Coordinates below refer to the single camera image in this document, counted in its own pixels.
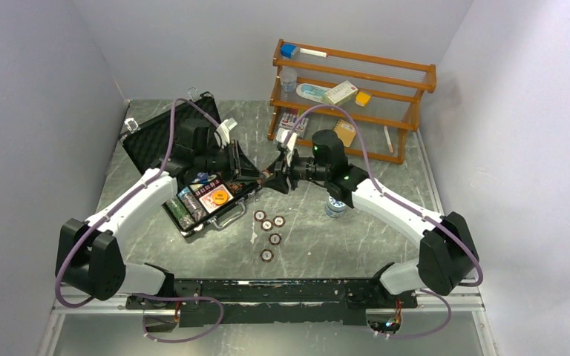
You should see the orange wooden shelf rack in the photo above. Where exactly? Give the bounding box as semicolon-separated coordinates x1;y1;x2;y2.
267;39;437;164

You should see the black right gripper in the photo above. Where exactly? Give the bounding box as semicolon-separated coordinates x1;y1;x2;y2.
261;147;330;194

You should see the red playing card deck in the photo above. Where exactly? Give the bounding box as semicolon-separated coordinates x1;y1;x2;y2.
194;182;233;213

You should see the white cardboard box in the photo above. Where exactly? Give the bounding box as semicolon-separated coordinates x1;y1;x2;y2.
322;80;358;106

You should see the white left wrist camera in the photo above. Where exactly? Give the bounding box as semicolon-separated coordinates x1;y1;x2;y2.
215;117;238;147

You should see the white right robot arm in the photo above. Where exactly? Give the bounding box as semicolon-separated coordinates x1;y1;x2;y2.
278;130;479;307

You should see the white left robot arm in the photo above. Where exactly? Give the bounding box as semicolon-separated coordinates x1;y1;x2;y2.
55;118;244;309

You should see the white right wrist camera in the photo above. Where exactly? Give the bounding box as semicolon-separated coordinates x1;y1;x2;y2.
276;128;298;165

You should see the orange big blind button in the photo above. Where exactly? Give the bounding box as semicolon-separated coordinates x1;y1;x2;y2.
211;189;230;205

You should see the yellow small block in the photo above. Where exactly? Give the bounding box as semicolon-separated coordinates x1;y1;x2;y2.
355;90;372;107

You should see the black poker chip case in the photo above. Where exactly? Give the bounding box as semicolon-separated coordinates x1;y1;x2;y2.
121;92;261;236

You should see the white pen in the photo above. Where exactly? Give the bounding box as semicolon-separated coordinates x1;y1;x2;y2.
383;126;394;154

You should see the blue white ceramic jar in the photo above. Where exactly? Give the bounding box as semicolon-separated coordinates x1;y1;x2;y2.
324;196;347;218

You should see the clear plastic cup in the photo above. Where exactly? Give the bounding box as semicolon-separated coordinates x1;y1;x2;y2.
279;67;298;93

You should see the orange spiral notebook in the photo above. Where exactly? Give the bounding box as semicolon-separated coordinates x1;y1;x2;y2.
332;119;357;148

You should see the blue small blind button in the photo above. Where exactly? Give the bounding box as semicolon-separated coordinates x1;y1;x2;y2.
196;172;209;182

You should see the coloured marker pack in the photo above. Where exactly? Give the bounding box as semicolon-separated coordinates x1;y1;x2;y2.
276;108;309;139

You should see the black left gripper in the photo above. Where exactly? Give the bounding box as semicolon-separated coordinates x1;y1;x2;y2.
196;140;265;185

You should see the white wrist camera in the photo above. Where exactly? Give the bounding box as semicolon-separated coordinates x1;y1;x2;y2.
276;128;298;165
215;117;238;147

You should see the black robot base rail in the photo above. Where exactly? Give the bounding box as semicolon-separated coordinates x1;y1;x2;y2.
125;277;417;327

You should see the green red chip row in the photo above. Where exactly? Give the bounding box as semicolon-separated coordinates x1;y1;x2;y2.
165;197;195;231

